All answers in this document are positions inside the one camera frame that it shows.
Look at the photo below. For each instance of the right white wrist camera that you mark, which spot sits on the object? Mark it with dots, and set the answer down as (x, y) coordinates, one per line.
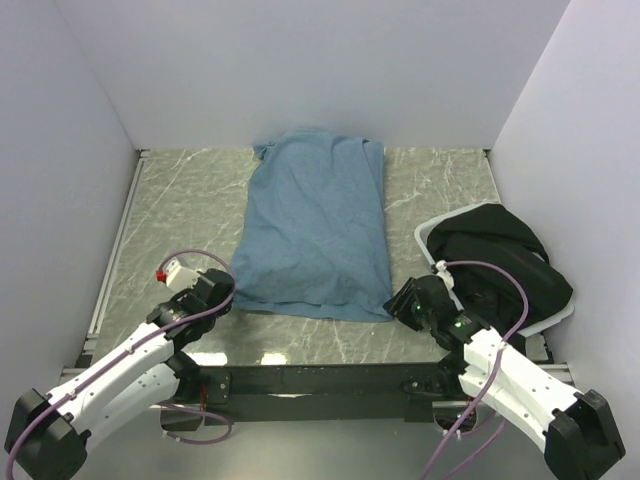
(440, 269)

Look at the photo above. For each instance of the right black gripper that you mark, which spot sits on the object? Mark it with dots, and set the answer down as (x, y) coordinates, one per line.
(399, 306)

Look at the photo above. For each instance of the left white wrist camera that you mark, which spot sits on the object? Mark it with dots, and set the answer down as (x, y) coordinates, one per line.
(177, 275)

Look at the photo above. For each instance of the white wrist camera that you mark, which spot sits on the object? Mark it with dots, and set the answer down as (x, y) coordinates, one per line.
(440, 269)
(177, 275)

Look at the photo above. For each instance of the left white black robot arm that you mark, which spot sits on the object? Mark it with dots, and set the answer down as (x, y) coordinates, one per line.
(50, 435)

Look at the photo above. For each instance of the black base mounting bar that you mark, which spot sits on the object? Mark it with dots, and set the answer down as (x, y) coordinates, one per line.
(411, 392)

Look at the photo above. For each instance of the blue fabric pillowcase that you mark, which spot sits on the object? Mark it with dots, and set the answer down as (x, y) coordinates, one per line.
(314, 237)

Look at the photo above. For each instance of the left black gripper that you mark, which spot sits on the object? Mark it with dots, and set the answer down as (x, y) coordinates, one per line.
(227, 300)

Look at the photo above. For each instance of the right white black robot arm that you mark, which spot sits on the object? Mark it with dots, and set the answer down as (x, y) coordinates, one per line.
(575, 431)

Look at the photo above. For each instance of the white laundry basket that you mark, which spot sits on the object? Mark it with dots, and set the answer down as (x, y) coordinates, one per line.
(425, 240)

